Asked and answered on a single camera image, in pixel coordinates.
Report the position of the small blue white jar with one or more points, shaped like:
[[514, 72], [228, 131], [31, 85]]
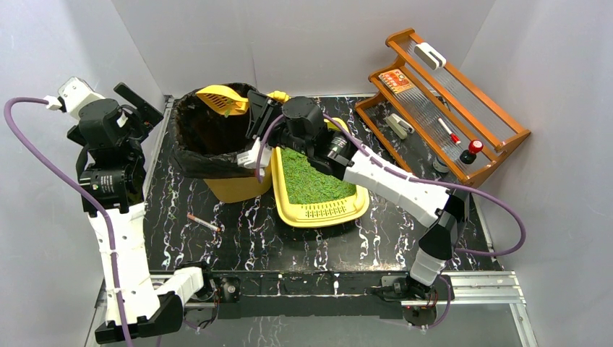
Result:
[[440, 166]]

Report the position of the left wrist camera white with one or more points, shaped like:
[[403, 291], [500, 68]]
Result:
[[72, 96]]

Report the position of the green cat litter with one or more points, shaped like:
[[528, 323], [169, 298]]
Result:
[[305, 185]]

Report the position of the black trash bag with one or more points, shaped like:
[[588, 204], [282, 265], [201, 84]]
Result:
[[204, 143]]

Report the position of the red capped marker on shelf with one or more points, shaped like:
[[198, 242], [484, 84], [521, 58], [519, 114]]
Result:
[[453, 136]]

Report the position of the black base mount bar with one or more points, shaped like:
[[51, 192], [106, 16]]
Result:
[[389, 295]]

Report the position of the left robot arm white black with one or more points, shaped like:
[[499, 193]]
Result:
[[111, 171]]

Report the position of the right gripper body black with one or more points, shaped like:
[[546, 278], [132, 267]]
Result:
[[258, 119]]

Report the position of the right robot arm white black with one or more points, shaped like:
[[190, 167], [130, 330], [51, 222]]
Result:
[[431, 203]]

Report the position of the orange litter scoop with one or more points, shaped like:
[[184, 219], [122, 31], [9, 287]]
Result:
[[223, 100]]

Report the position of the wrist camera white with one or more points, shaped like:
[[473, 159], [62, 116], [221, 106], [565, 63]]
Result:
[[258, 156], [72, 96]]

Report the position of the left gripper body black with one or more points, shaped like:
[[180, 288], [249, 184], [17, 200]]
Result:
[[132, 113]]

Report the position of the red black stamp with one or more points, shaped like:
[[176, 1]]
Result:
[[469, 155]]

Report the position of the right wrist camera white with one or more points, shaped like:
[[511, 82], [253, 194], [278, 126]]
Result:
[[258, 156]]

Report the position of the yellow trash bin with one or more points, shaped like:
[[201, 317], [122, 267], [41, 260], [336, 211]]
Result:
[[231, 183]]

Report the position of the white marker pen on table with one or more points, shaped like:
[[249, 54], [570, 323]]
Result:
[[204, 223]]

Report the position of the orange card packet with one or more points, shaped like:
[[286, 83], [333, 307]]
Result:
[[396, 81]]

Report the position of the wooden shelf rack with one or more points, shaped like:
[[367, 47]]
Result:
[[446, 93]]

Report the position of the yellow litter box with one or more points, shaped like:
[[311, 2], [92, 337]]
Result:
[[315, 215]]

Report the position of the grey white stapler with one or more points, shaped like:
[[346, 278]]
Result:
[[399, 126]]

